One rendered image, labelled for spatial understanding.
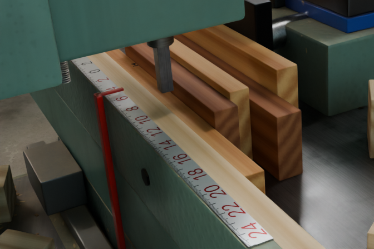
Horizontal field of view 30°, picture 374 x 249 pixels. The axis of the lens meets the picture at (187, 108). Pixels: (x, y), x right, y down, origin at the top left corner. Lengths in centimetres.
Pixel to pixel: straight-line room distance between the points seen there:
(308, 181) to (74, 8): 19
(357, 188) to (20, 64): 23
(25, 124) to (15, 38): 241
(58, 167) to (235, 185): 28
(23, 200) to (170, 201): 30
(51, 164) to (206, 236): 29
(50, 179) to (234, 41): 20
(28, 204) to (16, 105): 230
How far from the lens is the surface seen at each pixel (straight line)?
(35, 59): 38
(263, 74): 49
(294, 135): 46
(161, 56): 48
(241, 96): 47
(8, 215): 66
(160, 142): 41
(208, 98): 47
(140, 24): 44
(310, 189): 46
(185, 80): 50
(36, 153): 66
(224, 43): 54
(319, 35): 55
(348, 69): 55
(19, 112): 290
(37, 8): 38
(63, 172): 62
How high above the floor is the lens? 115
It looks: 25 degrees down
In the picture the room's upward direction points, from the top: 6 degrees counter-clockwise
